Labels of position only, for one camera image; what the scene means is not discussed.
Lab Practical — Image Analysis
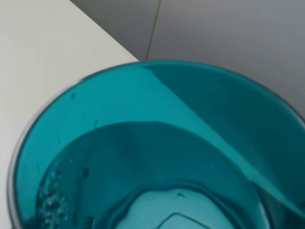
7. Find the teal translucent plastic cup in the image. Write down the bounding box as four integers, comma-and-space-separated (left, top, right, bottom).
7, 61, 305, 229

